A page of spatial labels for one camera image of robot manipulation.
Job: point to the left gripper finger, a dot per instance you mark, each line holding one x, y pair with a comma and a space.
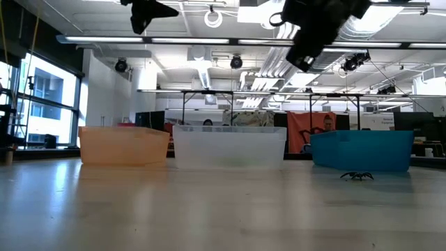
163, 13

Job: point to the clear plastic bin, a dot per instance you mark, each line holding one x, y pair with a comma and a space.
230, 148

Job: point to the black plastic spider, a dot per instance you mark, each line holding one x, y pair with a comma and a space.
357, 175

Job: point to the long ceiling light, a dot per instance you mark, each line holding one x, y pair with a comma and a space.
104, 39
428, 45
373, 44

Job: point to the black ceiling spot lamp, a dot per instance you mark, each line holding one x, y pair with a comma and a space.
121, 65
352, 63
236, 62

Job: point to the orange cloth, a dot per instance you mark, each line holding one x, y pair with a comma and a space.
299, 122

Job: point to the person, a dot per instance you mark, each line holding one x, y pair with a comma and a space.
328, 123
208, 122

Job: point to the black partition panel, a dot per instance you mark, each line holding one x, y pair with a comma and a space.
280, 120

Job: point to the black monitor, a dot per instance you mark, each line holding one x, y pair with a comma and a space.
150, 120
413, 120

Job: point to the grey patterned tarp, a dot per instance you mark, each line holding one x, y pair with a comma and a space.
251, 118

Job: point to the large window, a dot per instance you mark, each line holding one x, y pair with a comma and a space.
45, 101

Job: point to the orange plastic bin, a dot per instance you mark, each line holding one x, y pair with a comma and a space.
122, 146

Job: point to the teal plastic bin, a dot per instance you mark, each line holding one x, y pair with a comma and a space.
362, 150

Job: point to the white ceiling duct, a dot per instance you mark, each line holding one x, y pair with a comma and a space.
200, 66

